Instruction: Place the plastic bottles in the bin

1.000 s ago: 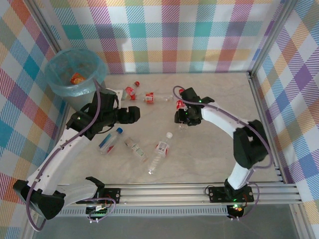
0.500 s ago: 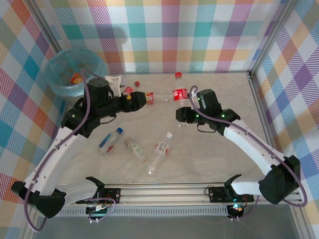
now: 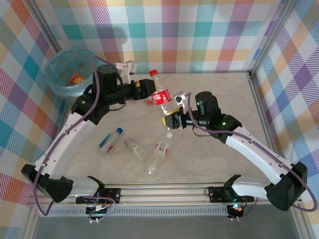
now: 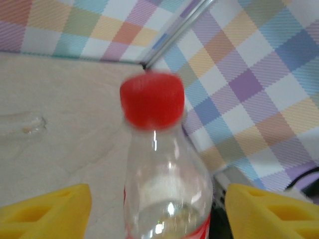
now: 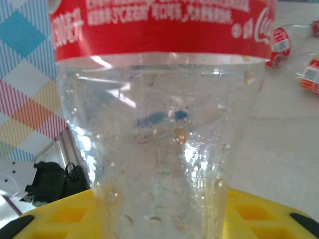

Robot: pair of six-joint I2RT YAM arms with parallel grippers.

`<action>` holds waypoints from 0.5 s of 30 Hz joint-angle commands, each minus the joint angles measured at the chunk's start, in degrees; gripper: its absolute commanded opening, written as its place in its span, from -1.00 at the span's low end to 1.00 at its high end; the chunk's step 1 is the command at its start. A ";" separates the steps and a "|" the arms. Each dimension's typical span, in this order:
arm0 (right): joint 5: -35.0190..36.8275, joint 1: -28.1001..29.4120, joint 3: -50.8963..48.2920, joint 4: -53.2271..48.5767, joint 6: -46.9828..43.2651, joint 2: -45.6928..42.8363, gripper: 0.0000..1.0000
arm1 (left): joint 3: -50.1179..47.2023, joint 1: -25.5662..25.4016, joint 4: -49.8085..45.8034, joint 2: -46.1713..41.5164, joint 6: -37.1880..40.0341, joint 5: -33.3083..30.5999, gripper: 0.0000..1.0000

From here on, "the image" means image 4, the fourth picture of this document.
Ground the aluminium frame post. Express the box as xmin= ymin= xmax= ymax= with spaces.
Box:
xmin=139 ymin=0 xmax=217 ymax=70

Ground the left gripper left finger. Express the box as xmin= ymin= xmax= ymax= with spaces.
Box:
xmin=0 ymin=183 xmax=93 ymax=239

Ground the clear plastic bottle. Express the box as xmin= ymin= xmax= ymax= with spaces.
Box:
xmin=0 ymin=113 xmax=48 ymax=141

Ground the clear bottle red cap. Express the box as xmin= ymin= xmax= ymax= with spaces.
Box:
xmin=119 ymin=72 xmax=214 ymax=239

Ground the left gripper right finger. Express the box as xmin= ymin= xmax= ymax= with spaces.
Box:
xmin=225 ymin=183 xmax=319 ymax=239

